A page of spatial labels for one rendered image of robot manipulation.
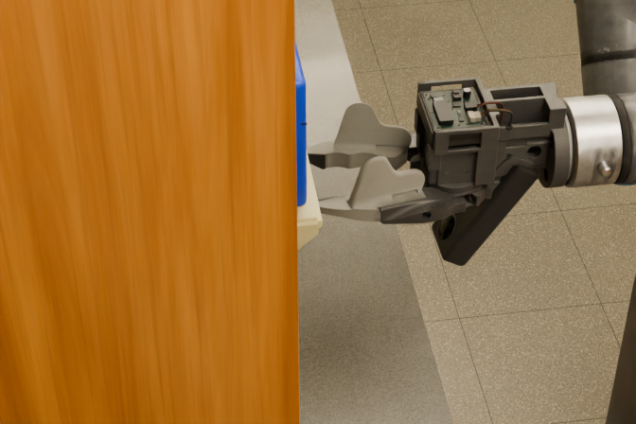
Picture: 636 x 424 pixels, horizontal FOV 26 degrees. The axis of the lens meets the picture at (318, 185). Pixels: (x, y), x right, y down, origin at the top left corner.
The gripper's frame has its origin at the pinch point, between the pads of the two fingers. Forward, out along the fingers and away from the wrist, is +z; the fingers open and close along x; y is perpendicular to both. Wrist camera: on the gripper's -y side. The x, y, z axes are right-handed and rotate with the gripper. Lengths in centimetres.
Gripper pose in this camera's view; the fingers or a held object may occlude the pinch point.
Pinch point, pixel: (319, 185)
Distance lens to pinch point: 113.8
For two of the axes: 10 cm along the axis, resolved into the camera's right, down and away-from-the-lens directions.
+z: -9.9, 0.9, -1.1
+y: 0.0, -7.7, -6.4
